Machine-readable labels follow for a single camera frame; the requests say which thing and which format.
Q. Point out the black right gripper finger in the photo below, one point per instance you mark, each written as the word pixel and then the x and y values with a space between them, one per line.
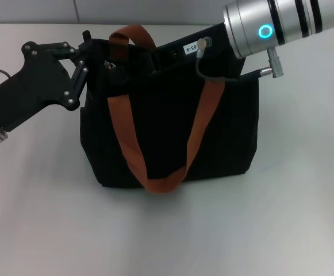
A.
pixel 132 72

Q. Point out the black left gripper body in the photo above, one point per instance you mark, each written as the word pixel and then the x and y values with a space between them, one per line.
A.
pixel 31 86

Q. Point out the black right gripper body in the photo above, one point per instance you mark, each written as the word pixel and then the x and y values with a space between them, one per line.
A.
pixel 195 53

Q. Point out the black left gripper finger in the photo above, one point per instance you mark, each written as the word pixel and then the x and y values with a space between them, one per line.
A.
pixel 84 47
pixel 80 77

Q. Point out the silver metal zipper pull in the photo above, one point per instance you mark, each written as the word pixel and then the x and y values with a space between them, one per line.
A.
pixel 109 65

